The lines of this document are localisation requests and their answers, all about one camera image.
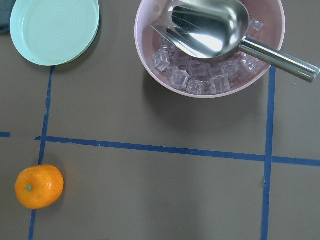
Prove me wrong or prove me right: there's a light green plate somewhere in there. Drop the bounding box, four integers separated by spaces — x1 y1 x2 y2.
10 0 100 66

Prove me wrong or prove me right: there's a pink bowl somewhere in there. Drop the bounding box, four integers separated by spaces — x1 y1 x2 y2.
134 0 286 99

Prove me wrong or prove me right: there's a steel ice scoop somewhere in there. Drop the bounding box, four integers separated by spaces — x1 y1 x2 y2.
151 0 320 83

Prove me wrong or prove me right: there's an orange mandarin fruit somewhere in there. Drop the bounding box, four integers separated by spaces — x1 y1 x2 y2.
14 164 64 210

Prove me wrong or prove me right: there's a dark grey folded cloth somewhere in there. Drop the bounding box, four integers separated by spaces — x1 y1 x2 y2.
0 0 16 34

